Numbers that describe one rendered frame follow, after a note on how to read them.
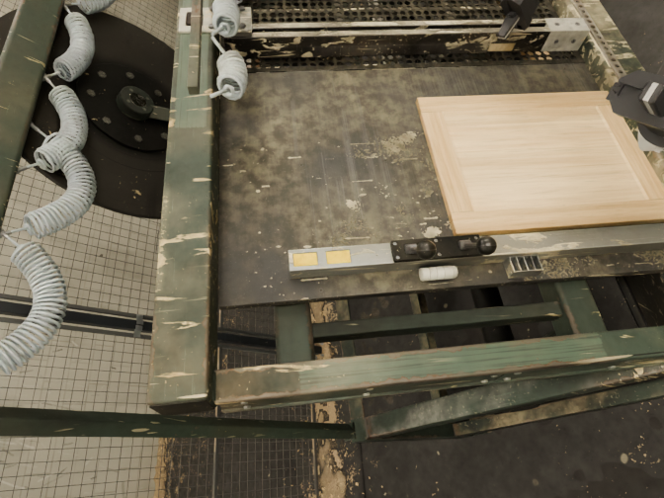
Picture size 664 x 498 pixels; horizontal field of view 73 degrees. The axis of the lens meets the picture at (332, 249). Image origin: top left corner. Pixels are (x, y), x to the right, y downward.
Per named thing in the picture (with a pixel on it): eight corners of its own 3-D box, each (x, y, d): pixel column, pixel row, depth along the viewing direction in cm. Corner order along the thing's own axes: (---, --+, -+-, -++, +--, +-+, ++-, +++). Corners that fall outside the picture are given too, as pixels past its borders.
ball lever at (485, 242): (471, 253, 98) (501, 254, 84) (455, 254, 97) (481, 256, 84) (470, 235, 97) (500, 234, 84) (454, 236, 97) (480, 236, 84)
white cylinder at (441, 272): (420, 284, 97) (455, 281, 98) (423, 278, 94) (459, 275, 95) (417, 271, 98) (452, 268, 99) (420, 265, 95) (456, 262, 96)
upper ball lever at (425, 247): (418, 257, 96) (440, 259, 83) (401, 258, 96) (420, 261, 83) (417, 239, 96) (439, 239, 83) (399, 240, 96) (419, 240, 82)
